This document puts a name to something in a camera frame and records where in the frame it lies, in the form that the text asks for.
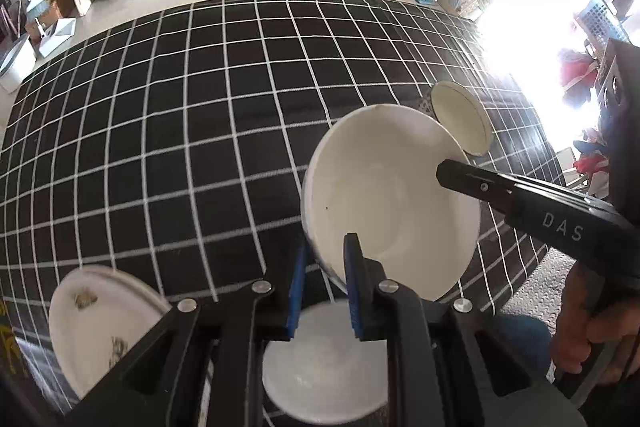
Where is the plain white plate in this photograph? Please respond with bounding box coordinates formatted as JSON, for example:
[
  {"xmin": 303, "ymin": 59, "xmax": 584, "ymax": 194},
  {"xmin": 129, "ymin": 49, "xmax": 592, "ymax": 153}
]
[{"xmin": 262, "ymin": 300, "xmax": 388, "ymax": 425}]

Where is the large white bowl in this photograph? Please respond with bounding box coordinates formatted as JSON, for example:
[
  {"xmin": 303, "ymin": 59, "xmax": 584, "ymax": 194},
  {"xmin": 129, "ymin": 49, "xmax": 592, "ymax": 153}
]
[{"xmin": 302, "ymin": 104, "xmax": 480, "ymax": 301}]

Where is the small patterned ceramic bowl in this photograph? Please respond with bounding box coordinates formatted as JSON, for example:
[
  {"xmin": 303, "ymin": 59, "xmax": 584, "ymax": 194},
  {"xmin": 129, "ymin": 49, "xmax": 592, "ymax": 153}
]
[{"xmin": 418, "ymin": 80, "xmax": 494, "ymax": 157}]

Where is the right human hand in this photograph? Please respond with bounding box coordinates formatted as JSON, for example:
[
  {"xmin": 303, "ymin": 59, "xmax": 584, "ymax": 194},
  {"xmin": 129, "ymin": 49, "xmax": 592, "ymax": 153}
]
[{"xmin": 550, "ymin": 263, "xmax": 639, "ymax": 385}]

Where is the blue plastic basket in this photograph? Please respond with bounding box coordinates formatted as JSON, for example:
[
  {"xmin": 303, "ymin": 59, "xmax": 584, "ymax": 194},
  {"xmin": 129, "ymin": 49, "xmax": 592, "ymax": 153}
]
[{"xmin": 574, "ymin": 0, "xmax": 629, "ymax": 55}]

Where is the floral white plate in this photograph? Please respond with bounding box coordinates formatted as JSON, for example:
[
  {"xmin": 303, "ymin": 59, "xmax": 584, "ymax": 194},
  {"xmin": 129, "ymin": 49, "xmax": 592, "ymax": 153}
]
[{"xmin": 49, "ymin": 265, "xmax": 171, "ymax": 398}]

